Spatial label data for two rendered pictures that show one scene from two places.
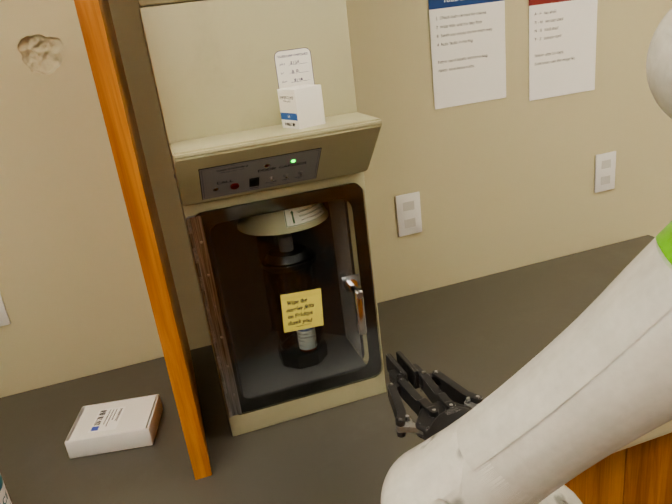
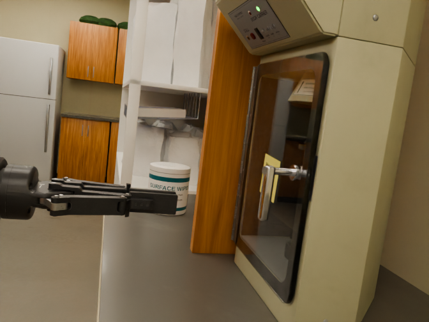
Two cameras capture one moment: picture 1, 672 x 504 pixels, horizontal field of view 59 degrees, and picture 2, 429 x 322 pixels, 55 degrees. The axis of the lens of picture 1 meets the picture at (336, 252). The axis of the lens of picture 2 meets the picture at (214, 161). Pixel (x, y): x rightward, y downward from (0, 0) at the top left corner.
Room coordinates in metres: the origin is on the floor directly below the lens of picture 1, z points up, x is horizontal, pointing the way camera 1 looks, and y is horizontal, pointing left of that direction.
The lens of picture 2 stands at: (0.89, -0.68, 1.29)
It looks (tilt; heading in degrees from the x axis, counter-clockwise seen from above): 7 degrees down; 90
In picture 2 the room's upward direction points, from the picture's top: 7 degrees clockwise
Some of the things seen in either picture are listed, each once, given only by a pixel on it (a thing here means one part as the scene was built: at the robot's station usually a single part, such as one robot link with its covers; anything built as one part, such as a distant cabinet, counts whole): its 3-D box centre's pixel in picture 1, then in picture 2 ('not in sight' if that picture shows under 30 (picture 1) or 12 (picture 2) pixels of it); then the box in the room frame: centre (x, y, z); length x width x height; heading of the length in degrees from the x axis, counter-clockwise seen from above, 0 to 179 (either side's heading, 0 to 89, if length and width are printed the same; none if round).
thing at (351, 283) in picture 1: (357, 307); (276, 192); (0.99, -0.03, 1.17); 0.05 x 0.03 x 0.10; 15
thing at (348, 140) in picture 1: (278, 162); (265, 14); (0.94, 0.07, 1.46); 0.32 x 0.11 x 0.10; 105
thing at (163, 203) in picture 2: (407, 369); (152, 202); (0.80, -0.09, 1.14); 0.07 x 0.01 x 0.03; 15
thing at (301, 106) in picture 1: (301, 106); not in sight; (0.95, 0.02, 1.54); 0.05 x 0.05 x 0.06; 34
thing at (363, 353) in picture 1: (295, 302); (270, 167); (0.99, 0.09, 1.19); 0.30 x 0.01 x 0.40; 105
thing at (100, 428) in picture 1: (116, 424); not in sight; (1.01, 0.48, 0.96); 0.16 x 0.12 x 0.04; 94
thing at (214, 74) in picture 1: (269, 214); (345, 103); (1.12, 0.12, 1.33); 0.32 x 0.25 x 0.77; 105
